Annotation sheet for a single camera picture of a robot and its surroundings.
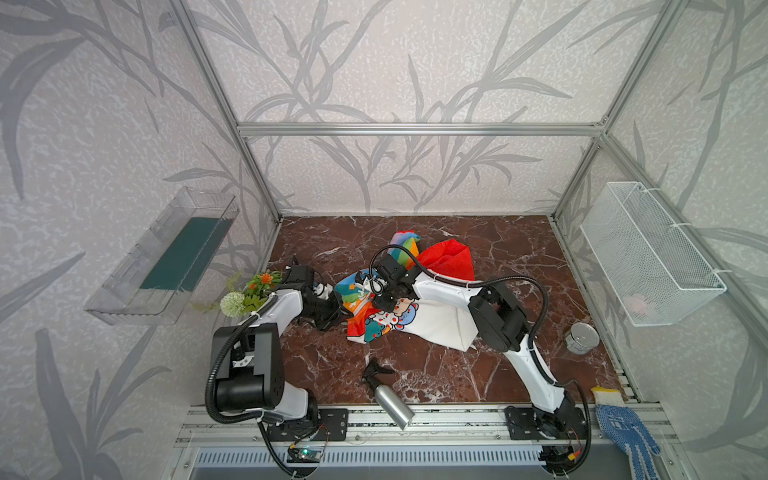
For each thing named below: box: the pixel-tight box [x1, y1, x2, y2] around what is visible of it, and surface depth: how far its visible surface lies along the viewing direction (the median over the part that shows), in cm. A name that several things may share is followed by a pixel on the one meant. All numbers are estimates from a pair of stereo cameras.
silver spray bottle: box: [363, 360, 415, 430], surface depth 77 cm
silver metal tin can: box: [564, 322, 600, 355], surface depth 85 cm
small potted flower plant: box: [219, 272, 283, 318], surface depth 78 cm
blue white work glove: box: [591, 387, 661, 480], surface depth 72 cm
